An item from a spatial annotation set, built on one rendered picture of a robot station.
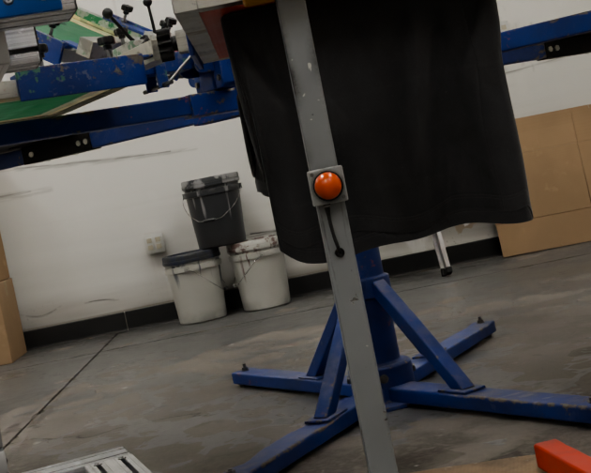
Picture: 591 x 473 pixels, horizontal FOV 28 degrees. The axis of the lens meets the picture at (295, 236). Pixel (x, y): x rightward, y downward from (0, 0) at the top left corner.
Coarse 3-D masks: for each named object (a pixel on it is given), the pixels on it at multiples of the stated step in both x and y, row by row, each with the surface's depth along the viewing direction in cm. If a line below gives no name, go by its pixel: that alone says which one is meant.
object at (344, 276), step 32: (256, 0) 166; (288, 0) 162; (288, 32) 163; (288, 64) 163; (320, 96) 163; (320, 128) 163; (320, 160) 164; (320, 224) 164; (352, 256) 164; (352, 288) 165; (352, 320) 165; (352, 352) 165; (352, 384) 165; (384, 416) 166; (384, 448) 166
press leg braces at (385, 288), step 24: (384, 288) 320; (336, 312) 340; (408, 312) 315; (336, 336) 313; (408, 336) 313; (432, 336) 309; (312, 360) 357; (336, 360) 307; (432, 360) 306; (336, 384) 303; (456, 384) 299; (336, 408) 301
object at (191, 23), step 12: (180, 0) 181; (192, 0) 181; (204, 0) 181; (216, 0) 181; (228, 0) 181; (240, 0) 181; (180, 12) 181; (192, 12) 183; (180, 24) 194; (192, 24) 197; (204, 24) 199; (192, 36) 211; (204, 36) 214; (204, 48) 232; (204, 60) 253; (216, 60) 258
